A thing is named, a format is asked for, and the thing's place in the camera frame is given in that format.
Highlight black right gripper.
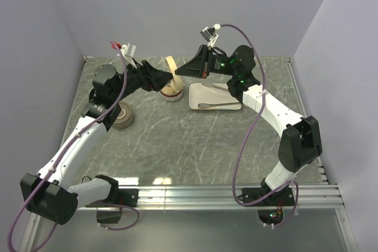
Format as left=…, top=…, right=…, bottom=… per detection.
left=175, top=45, right=238, bottom=80

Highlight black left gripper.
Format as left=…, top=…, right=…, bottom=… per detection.
left=112, top=57, right=175, bottom=102

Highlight cream round lid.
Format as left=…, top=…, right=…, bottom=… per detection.
left=165, top=56, right=183, bottom=92

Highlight beige steamed bun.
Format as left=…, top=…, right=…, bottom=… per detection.
left=161, top=86, right=176, bottom=96

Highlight red striped steel tin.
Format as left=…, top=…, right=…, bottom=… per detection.
left=159, top=89, right=183, bottom=102

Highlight metal serving tongs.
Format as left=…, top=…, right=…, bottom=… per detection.
left=195, top=84, right=242, bottom=110

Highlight grey steel tin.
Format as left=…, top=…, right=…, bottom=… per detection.
left=112, top=102, right=135, bottom=130

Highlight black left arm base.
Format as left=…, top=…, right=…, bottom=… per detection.
left=96, top=187, right=139, bottom=207

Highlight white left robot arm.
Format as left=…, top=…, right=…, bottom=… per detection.
left=20, top=60, right=173, bottom=225

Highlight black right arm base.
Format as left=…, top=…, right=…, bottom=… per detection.
left=236, top=185, right=296, bottom=207

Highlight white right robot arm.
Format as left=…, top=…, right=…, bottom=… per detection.
left=175, top=45, right=322, bottom=205

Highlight white rectangular plate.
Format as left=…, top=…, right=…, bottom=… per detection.
left=188, top=83, right=242, bottom=110

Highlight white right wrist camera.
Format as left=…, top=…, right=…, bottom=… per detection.
left=200, top=24, right=221, bottom=48

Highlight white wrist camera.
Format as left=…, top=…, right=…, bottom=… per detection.
left=200, top=24, right=221, bottom=48
left=111, top=41, right=137, bottom=68

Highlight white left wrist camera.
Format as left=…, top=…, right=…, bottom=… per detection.
left=111, top=41, right=137, bottom=68

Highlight aluminium mounting rail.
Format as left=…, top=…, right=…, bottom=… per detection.
left=32, top=157, right=346, bottom=211

